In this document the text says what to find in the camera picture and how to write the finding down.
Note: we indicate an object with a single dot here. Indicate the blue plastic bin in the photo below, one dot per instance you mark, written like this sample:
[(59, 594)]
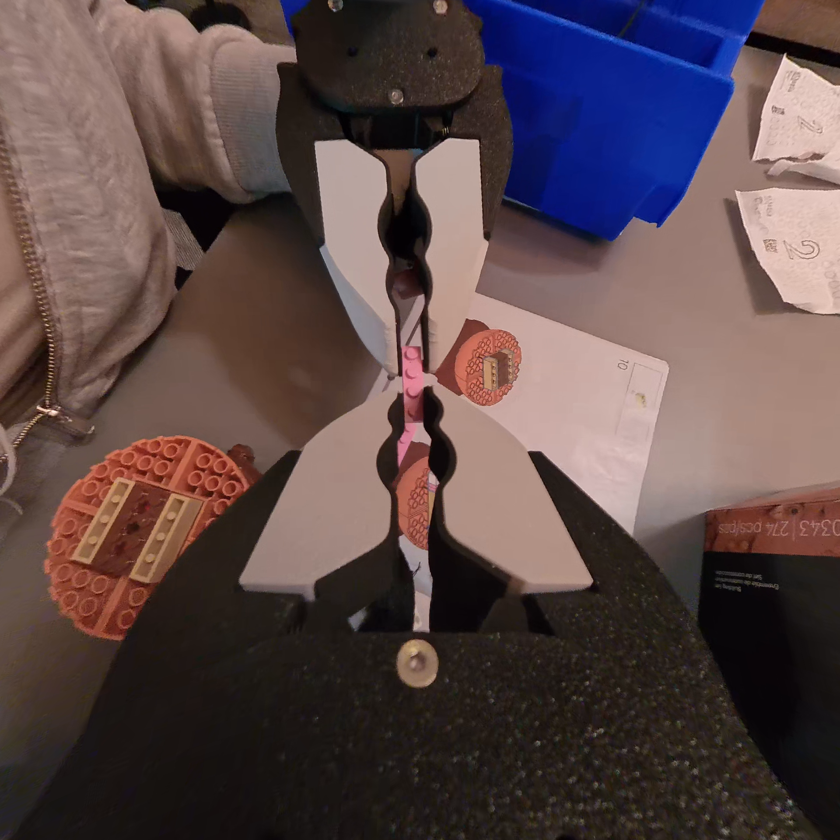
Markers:
[(591, 105)]

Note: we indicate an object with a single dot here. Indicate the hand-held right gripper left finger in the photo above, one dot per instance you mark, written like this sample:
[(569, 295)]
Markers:
[(315, 525)]

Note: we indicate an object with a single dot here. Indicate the pink brick plate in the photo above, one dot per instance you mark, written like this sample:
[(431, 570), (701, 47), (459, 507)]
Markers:
[(412, 381)]

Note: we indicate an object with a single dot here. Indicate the dark building set box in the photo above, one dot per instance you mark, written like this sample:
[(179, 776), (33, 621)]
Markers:
[(775, 656)]

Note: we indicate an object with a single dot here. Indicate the open building instruction booklet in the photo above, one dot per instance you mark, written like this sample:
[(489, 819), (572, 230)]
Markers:
[(578, 394)]

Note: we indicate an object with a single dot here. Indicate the tan brick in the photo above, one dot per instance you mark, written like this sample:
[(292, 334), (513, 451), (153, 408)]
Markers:
[(164, 538), (105, 523)]

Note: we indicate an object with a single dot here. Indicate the grey desk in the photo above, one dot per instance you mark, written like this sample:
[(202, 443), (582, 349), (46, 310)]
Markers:
[(236, 341)]

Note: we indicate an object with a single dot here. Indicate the person's left forearm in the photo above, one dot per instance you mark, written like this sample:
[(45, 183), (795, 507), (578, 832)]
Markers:
[(210, 105)]

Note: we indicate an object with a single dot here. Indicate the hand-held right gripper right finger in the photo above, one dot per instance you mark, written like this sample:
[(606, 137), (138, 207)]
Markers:
[(519, 525)]

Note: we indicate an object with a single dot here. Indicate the round orange lego pot build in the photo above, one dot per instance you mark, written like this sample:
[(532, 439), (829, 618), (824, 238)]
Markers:
[(92, 591)]

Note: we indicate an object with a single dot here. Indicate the person's left hand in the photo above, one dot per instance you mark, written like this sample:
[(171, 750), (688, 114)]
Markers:
[(406, 278)]

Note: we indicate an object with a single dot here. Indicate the white paper bag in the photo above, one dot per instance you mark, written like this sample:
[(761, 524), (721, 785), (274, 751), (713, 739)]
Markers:
[(801, 118), (794, 250)]

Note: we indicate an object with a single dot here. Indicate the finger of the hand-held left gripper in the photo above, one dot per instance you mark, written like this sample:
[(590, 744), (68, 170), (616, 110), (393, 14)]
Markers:
[(348, 223), (460, 236)]

